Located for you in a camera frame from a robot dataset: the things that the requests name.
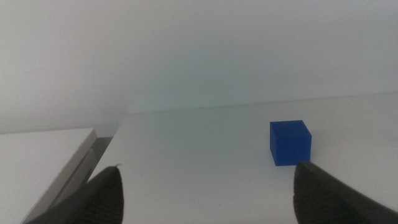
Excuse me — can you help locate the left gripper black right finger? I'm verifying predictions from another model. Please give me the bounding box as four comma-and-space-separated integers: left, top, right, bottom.
293, 161, 398, 224

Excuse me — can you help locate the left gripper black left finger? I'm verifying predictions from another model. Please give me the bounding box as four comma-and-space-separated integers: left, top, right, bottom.
26, 166, 124, 224

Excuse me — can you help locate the blue cube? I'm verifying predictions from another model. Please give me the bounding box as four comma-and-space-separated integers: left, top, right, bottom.
269, 119, 312, 167

